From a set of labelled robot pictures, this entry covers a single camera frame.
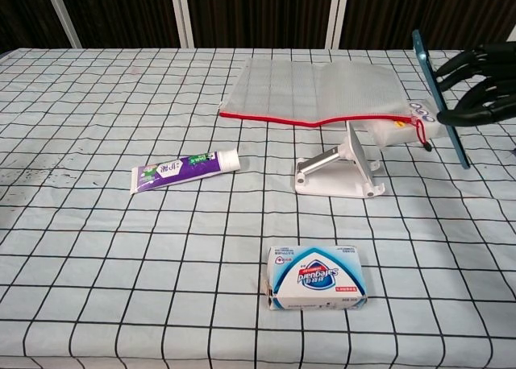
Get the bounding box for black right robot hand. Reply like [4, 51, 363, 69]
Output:
[434, 41, 516, 127]

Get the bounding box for blue-edged black smartphone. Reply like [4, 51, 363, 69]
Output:
[411, 28, 472, 170]

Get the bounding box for white silver phone stand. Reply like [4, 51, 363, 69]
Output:
[293, 120, 386, 199]

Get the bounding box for clear plastic packet white contents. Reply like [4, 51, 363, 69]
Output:
[366, 97, 456, 148]

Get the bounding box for grey mesh red-zipper pouch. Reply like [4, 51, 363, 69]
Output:
[218, 56, 434, 152]

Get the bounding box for blue white soap box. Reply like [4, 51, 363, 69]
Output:
[261, 244, 370, 312]

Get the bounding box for purple white toothpaste tube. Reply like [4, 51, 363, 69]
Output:
[129, 149, 241, 196]

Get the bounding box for white black checkered tablecloth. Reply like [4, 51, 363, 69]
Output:
[0, 48, 516, 369]

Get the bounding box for white background frame post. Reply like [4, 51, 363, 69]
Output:
[168, 0, 196, 49]
[41, 0, 84, 49]
[501, 0, 516, 48]
[323, 0, 352, 50]

